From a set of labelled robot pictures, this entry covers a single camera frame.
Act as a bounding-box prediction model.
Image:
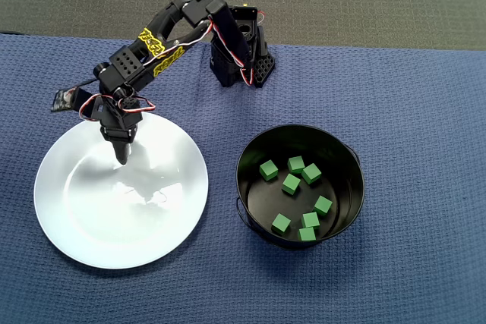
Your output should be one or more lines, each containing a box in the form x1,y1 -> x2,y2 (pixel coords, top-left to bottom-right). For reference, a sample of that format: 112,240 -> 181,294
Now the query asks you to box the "camera circuit board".
51,88 -> 80,113

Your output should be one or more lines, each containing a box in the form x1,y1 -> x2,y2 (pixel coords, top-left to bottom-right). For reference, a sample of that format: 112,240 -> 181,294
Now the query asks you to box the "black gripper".
81,94 -> 144,167

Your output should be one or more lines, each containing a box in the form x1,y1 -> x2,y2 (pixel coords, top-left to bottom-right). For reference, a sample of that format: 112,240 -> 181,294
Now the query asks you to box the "black camera cable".
70,77 -> 100,93

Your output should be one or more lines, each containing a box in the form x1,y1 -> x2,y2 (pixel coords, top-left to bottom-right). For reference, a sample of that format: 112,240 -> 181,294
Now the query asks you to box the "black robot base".
209,4 -> 277,90

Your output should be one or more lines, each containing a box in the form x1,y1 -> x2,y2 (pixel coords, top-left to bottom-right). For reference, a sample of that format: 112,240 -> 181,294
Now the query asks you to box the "black metal bucket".
235,123 -> 365,250

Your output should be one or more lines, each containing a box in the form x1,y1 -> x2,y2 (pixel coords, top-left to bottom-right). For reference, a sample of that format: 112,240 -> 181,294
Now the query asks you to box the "red white servo wire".
210,20 -> 254,86
140,22 -> 213,69
78,93 -> 106,123
116,94 -> 157,114

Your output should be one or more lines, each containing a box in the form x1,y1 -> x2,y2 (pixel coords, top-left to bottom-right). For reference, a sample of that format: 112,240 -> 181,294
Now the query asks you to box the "white round plate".
33,110 -> 210,270

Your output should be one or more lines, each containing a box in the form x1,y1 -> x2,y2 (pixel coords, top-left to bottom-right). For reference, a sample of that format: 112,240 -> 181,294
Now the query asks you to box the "blue woven cloth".
0,33 -> 486,324

